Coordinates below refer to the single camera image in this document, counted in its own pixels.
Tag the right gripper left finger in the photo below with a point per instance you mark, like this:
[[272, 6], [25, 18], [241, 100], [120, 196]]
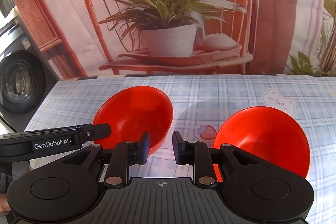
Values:
[[124, 155]]

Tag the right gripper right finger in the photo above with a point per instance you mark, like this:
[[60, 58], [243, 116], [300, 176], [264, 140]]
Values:
[[197, 155]]

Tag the red bowl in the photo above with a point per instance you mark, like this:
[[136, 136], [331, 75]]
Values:
[[133, 111], [270, 134]]

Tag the person's left hand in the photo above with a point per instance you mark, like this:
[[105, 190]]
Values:
[[9, 173]]

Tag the blue plaid tablecloth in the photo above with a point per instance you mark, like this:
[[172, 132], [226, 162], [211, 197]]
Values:
[[200, 100]]

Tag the grey washing machine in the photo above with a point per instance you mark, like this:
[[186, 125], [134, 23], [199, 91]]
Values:
[[26, 79]]

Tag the printed room backdrop cloth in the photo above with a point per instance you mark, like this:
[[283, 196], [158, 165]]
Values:
[[80, 38]]

